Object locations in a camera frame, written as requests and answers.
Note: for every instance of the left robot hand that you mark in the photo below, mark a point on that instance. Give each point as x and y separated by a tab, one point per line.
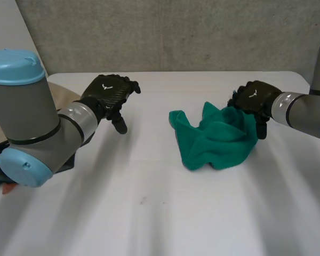
106	93

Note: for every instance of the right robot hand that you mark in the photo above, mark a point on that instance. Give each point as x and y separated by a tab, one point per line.
253	98

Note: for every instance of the teal towel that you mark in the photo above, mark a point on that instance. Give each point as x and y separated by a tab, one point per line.
216	138

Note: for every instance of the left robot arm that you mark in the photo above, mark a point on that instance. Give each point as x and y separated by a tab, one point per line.
24	106

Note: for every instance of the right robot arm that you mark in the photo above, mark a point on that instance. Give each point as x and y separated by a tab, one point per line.
306	109

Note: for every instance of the coral towel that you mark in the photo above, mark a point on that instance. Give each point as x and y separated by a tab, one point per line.
8	188

